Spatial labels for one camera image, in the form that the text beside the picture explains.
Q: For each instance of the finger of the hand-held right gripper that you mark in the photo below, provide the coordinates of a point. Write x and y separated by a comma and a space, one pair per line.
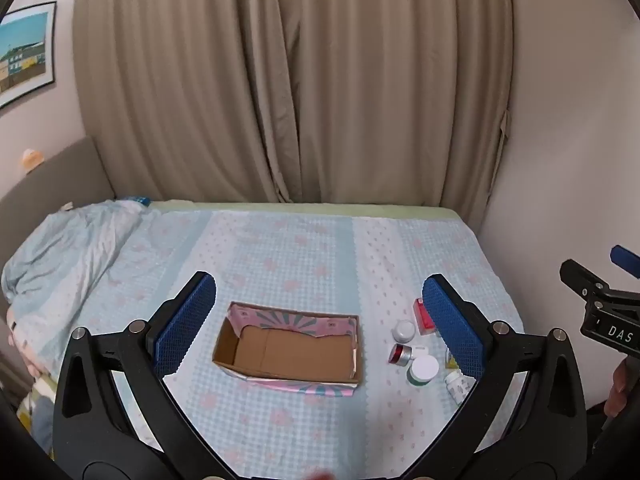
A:
580, 276
626, 258

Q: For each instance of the patterned cloth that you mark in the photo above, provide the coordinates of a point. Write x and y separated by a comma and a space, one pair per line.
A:
32, 402

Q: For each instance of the small blue item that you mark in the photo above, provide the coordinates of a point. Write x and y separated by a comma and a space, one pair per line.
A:
140, 201

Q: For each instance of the small white jar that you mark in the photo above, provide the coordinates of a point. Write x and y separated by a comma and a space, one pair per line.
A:
404, 331

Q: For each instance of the grey bed headboard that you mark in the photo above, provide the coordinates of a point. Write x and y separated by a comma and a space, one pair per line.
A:
55, 180

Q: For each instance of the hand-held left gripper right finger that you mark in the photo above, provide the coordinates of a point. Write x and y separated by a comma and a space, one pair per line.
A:
452, 322

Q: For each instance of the dark green jar white lid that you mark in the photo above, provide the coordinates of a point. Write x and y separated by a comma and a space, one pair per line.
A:
423, 370

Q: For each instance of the yellow tape roll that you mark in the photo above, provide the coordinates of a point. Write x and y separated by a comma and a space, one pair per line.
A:
450, 360

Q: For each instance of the red jar with silver lid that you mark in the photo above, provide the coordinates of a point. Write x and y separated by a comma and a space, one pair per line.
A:
400, 354

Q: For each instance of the red rectangular box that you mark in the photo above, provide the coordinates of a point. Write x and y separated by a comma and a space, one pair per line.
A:
423, 317

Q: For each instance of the checkered floral bed sheet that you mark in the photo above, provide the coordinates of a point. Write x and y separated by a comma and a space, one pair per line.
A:
300, 260

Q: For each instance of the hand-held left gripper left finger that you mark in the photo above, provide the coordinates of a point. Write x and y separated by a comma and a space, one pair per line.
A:
186, 321

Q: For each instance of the white pill bottle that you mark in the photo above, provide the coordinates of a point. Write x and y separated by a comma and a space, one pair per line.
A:
456, 386

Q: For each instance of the person's right hand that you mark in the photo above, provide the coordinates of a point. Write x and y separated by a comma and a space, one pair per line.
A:
620, 390

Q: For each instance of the beige curtain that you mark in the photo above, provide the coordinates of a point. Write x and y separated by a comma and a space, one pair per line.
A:
300, 80

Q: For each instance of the framed wall picture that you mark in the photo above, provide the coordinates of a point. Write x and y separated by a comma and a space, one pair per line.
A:
25, 55

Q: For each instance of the small orange plush toy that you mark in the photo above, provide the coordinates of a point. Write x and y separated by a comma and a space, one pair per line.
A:
31, 159

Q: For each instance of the cardboard box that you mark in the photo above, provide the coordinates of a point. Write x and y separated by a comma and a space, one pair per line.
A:
295, 355

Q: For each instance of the light blue crumpled quilt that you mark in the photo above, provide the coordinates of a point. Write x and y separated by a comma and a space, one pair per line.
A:
65, 255

